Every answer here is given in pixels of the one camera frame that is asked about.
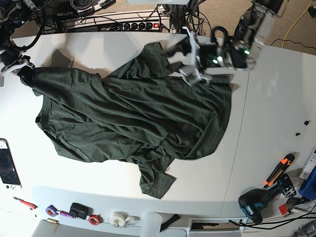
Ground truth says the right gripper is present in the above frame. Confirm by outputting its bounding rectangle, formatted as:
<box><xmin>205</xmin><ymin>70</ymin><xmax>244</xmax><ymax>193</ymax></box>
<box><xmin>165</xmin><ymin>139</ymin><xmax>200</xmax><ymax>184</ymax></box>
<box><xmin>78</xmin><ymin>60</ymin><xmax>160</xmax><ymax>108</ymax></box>
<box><xmin>0</xmin><ymin>49</ymin><xmax>35</xmax><ymax>74</ymax></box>

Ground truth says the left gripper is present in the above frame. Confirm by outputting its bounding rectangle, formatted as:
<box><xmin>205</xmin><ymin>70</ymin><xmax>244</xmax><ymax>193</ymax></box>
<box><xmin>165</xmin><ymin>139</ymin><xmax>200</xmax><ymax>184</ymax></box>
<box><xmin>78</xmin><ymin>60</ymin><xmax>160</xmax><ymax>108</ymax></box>
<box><xmin>163</xmin><ymin>25</ymin><xmax>213</xmax><ymax>85</ymax></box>

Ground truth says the dark green t-shirt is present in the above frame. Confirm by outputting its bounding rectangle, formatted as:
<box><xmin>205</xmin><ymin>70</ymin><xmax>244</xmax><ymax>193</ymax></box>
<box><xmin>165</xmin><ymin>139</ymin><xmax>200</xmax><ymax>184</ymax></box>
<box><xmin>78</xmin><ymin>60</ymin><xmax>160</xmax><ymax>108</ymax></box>
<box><xmin>20</xmin><ymin>42</ymin><xmax>232</xmax><ymax>199</ymax></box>

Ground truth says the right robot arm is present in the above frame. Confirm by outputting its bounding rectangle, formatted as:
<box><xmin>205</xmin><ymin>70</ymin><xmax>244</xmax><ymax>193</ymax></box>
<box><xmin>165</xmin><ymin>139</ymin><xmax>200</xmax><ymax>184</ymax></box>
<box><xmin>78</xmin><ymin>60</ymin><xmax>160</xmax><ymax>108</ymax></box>
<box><xmin>0</xmin><ymin>0</ymin><xmax>46</xmax><ymax>77</ymax></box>

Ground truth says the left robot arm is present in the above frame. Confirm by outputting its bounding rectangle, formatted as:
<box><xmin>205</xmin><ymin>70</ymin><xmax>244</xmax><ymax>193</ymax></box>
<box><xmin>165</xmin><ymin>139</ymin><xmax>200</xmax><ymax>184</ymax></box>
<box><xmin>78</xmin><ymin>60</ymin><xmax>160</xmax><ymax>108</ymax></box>
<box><xmin>163</xmin><ymin>0</ymin><xmax>283</xmax><ymax>85</ymax></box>

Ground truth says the black power strip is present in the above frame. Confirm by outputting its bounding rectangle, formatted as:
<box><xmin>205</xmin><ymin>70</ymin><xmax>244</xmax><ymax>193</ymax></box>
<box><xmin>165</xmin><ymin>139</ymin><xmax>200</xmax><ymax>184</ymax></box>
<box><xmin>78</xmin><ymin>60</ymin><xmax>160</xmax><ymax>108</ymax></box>
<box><xmin>67</xmin><ymin>22</ymin><xmax>169</xmax><ymax>33</ymax></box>

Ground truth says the white handheld game console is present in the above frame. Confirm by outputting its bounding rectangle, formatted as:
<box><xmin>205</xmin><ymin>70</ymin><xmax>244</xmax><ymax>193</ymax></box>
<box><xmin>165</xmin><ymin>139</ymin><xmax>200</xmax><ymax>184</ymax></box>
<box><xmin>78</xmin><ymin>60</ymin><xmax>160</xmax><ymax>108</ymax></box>
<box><xmin>0</xmin><ymin>138</ymin><xmax>21</xmax><ymax>190</ymax></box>

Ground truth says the red screwdriver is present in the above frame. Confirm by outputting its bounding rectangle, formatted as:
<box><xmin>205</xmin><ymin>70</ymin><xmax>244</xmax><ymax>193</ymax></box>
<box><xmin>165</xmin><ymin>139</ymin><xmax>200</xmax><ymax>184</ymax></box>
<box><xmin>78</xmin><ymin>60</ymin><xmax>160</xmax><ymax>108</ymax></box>
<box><xmin>12</xmin><ymin>197</ymin><xmax>37</xmax><ymax>210</ymax></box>

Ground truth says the orange black utility knife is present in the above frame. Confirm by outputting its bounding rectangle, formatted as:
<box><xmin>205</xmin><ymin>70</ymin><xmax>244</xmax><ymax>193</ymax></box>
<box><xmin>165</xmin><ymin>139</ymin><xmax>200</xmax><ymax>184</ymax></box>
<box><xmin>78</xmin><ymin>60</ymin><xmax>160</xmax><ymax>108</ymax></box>
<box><xmin>263</xmin><ymin>154</ymin><xmax>295</xmax><ymax>189</ymax></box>

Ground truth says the purple tape roll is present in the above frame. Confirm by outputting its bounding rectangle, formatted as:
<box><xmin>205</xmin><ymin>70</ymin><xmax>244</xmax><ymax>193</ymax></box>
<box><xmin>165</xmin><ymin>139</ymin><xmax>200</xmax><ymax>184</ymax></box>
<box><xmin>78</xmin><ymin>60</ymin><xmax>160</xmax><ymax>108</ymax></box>
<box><xmin>46</xmin><ymin>205</ymin><xmax>58</xmax><ymax>217</ymax></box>

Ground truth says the teal black power drill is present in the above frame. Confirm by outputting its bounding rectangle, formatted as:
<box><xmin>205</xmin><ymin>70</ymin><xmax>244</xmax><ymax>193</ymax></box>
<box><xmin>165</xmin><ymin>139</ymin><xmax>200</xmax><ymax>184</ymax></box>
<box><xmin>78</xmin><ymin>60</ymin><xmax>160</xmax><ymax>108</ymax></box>
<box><xmin>238</xmin><ymin>174</ymin><xmax>296</xmax><ymax>225</ymax></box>

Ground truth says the white tape dispenser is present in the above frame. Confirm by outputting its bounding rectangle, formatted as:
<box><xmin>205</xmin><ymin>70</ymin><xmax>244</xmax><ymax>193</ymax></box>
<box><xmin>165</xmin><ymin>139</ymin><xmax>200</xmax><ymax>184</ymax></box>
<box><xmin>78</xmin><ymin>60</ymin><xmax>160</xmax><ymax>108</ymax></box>
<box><xmin>109</xmin><ymin>211</ymin><xmax>140</xmax><ymax>228</ymax></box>

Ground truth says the red tape roll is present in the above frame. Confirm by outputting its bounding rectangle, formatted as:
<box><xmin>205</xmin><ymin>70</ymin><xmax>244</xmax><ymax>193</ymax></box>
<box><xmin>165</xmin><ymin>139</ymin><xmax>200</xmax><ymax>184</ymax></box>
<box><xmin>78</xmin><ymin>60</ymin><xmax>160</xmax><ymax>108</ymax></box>
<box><xmin>88</xmin><ymin>215</ymin><xmax>101</xmax><ymax>226</ymax></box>

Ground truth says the red square tag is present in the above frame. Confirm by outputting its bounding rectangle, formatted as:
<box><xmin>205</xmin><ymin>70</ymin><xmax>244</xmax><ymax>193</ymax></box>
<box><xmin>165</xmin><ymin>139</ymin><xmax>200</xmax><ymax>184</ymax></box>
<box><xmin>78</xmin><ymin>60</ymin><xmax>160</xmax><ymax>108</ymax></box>
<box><xmin>279</xmin><ymin>203</ymin><xmax>289</xmax><ymax>216</ymax></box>

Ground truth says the blue box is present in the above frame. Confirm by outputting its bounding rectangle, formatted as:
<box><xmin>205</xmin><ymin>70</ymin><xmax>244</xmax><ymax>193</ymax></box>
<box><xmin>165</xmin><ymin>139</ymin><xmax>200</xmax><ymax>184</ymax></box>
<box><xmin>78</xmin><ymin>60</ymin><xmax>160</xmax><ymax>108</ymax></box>
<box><xmin>299</xmin><ymin>163</ymin><xmax>316</xmax><ymax>200</ymax></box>

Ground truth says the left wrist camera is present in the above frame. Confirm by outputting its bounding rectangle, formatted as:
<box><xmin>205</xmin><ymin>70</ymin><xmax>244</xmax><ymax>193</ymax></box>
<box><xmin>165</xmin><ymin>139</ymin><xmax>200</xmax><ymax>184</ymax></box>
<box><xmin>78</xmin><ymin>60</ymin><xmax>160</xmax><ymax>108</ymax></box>
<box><xmin>179</xmin><ymin>66</ymin><xmax>202</xmax><ymax>86</ymax></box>

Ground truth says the yellow extension cable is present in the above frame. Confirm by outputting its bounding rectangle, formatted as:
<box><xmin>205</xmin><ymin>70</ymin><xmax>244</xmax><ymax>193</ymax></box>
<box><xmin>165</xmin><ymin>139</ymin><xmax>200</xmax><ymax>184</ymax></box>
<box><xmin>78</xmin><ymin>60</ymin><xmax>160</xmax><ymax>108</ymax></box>
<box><xmin>282</xmin><ymin>6</ymin><xmax>316</xmax><ymax>48</ymax></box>

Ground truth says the black action camera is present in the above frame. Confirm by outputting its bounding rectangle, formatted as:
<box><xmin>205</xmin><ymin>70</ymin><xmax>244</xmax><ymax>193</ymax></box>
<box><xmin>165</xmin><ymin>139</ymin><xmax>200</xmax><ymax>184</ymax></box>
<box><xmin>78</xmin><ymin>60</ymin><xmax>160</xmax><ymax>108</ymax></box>
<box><xmin>69</xmin><ymin>202</ymin><xmax>93</xmax><ymax>220</ymax></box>

